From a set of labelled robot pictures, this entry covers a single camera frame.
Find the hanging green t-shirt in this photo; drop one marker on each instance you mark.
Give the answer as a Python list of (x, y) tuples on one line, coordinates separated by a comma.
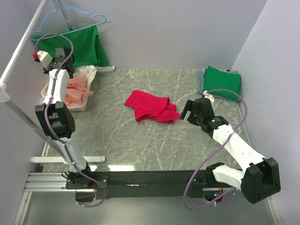
[(88, 49)]

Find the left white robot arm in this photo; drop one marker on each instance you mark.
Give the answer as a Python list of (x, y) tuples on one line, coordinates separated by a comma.
[(53, 115)]

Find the peach t-shirt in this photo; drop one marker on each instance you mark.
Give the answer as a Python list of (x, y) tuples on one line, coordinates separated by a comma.
[(77, 91)]

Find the folded grey-blue t-shirt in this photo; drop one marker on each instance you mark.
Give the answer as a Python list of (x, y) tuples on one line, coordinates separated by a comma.
[(200, 82)]

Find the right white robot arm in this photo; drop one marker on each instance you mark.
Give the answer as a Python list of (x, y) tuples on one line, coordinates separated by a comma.
[(258, 177)]

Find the white laundry basket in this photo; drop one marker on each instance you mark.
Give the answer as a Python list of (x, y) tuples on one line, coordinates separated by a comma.
[(79, 106)]

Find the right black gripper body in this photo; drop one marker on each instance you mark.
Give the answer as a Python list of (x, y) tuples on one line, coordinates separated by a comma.
[(193, 118)]

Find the aluminium rail frame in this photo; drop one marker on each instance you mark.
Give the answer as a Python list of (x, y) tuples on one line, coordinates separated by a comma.
[(46, 201)]

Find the red t-shirt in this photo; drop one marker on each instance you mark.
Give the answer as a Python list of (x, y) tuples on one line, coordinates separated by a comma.
[(149, 107)]

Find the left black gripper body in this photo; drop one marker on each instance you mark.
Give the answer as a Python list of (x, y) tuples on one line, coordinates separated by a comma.
[(46, 70)]

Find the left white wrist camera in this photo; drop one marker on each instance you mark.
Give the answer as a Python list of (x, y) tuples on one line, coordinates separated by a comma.
[(43, 57)]

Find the black base beam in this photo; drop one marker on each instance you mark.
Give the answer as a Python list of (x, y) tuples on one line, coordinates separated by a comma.
[(121, 184)]

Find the white cloth in basket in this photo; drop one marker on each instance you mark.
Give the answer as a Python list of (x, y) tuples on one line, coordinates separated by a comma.
[(48, 91)]

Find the folded green t-shirt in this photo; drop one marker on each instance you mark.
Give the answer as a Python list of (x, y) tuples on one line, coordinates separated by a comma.
[(225, 94)]

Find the white clothes rack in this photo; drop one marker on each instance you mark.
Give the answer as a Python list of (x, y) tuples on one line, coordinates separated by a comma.
[(18, 142)]

